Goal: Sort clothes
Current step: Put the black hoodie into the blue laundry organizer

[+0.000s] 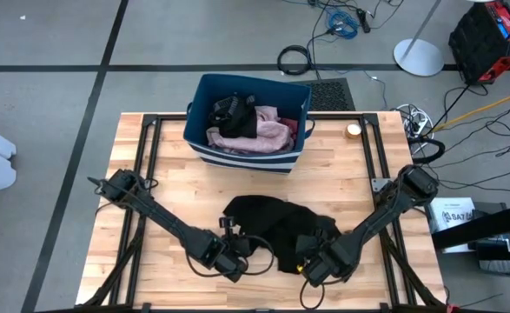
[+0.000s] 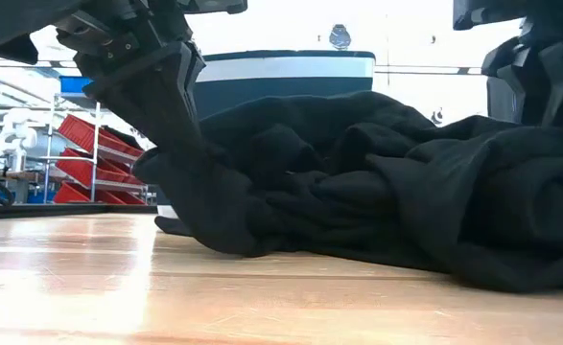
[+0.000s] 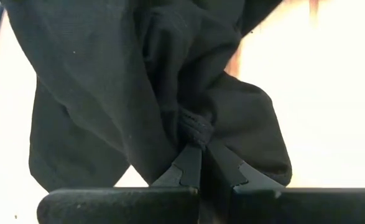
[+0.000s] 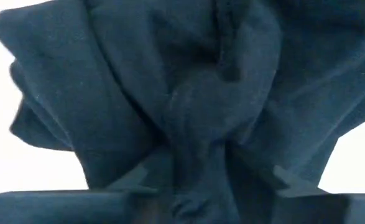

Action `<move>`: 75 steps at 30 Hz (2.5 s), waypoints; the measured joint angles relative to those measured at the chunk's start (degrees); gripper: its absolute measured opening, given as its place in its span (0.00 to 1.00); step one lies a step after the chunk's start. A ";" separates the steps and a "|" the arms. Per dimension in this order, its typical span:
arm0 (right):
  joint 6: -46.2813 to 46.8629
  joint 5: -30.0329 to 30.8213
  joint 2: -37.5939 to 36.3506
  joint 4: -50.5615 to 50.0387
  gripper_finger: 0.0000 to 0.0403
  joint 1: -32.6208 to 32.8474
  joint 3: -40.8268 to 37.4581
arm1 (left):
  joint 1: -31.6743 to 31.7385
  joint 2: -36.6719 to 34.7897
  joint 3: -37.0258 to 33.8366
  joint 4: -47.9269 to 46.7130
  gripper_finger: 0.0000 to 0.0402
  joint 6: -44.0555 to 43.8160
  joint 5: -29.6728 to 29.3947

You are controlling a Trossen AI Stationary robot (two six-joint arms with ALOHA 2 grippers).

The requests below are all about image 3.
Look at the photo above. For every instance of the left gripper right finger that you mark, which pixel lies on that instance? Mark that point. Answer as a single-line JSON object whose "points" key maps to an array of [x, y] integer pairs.
{"points": [[294, 205]]}

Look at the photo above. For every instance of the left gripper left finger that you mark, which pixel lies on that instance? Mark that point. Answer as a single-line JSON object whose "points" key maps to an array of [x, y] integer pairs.
{"points": [[123, 205]]}

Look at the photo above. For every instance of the plain black garment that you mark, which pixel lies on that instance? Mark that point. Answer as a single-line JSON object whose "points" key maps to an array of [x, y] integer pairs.
{"points": [[107, 77]]}

